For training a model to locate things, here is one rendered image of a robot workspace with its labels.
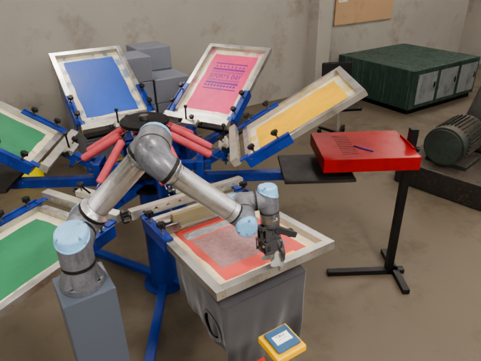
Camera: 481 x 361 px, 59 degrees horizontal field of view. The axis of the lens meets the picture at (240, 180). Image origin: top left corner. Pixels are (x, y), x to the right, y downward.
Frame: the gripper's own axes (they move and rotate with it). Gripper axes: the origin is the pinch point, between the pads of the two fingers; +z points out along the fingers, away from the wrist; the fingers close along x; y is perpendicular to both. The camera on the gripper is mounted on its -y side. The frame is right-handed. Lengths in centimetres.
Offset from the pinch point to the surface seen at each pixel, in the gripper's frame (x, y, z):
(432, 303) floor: -30, -151, 110
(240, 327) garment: -10.8, 14.7, 31.0
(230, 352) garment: -13.2, 19.4, 43.6
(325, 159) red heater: -67, -86, -7
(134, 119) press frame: -143, 5, -40
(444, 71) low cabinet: -294, -538, 17
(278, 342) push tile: 18.4, 14.8, 18.0
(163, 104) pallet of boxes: -356, -95, -5
